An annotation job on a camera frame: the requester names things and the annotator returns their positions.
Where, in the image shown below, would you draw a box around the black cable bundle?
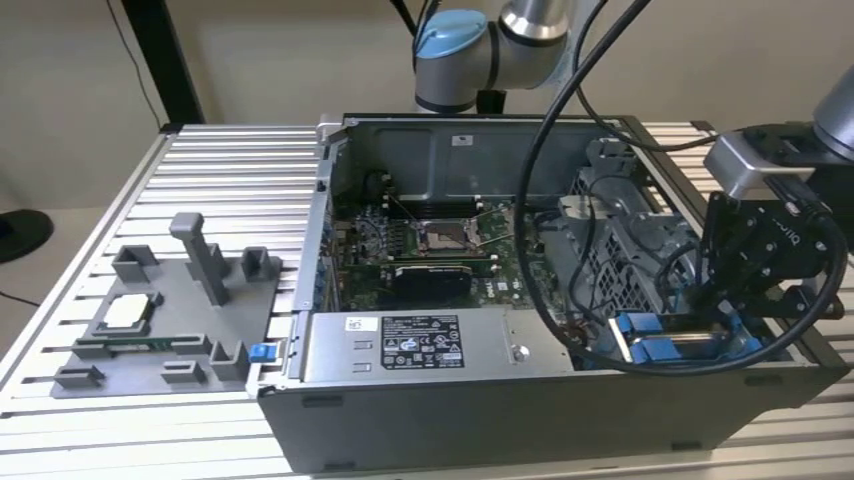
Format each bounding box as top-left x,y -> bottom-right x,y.
389,0 -> 441,36

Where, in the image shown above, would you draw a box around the black graphics card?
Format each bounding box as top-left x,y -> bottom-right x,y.
379,263 -> 475,304

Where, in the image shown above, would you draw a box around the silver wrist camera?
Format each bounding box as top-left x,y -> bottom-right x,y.
703,124 -> 816,201

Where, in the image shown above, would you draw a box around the blue disk carrier in bay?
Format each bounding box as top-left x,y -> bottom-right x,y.
629,340 -> 762,363

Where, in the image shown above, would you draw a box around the short black robot cable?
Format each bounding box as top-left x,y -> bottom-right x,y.
572,0 -> 719,151

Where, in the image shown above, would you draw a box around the open black PC case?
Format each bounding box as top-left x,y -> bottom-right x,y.
245,112 -> 852,474

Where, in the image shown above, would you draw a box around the grey metal drive cage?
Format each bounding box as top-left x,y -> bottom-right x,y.
539,164 -> 702,321

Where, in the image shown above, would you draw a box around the black disk wire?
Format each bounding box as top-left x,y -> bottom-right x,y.
656,244 -> 708,314

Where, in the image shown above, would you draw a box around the CPU socket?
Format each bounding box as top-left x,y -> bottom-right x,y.
412,219 -> 488,254

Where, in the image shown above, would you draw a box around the hard disk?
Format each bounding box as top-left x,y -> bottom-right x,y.
612,309 -> 742,347

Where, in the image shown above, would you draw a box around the long black robot cable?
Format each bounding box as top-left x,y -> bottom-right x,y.
516,0 -> 843,375

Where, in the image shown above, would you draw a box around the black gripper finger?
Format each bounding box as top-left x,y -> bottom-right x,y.
686,192 -> 779,321
746,279 -> 819,321

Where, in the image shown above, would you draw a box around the thin black wall cable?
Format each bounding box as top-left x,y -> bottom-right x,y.
105,0 -> 168,134

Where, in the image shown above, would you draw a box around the silver power supply unit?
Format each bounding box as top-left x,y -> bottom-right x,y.
303,308 -> 576,381

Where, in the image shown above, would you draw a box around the black round stand foot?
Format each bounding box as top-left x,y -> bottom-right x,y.
0,209 -> 54,264

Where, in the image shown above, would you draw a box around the green motherboard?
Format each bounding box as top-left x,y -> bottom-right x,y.
329,199 -> 581,314

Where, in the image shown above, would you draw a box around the silver CPU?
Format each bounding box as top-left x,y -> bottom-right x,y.
105,295 -> 152,329

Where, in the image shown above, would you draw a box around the black upright frame post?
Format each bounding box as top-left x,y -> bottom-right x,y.
122,0 -> 205,126

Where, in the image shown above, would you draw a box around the grey parts rack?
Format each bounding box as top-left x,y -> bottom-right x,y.
50,212 -> 285,401

